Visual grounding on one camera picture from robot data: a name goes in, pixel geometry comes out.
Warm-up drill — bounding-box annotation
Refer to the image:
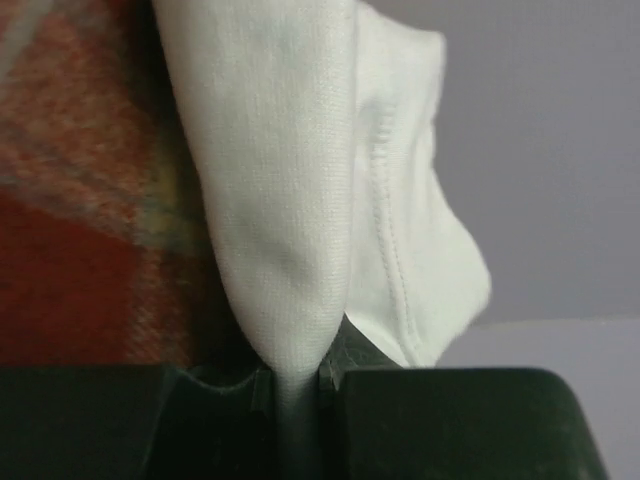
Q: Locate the red plaid skirt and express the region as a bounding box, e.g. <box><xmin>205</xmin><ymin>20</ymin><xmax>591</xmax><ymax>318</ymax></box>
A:
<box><xmin>0</xmin><ymin>0</ymin><xmax>226</xmax><ymax>369</ymax></box>

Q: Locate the white skirt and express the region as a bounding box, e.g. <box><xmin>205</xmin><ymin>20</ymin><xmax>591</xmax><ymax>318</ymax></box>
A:
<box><xmin>154</xmin><ymin>1</ymin><xmax>491</xmax><ymax>389</ymax></box>

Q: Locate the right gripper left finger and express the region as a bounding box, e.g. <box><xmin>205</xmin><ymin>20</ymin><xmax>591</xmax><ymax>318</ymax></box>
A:
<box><xmin>1</xmin><ymin>365</ymin><xmax>278</xmax><ymax>480</ymax></box>

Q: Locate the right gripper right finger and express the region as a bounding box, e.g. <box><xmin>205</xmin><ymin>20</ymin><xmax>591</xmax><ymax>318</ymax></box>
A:
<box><xmin>319</xmin><ymin>322</ymin><xmax>608</xmax><ymax>480</ymax></box>

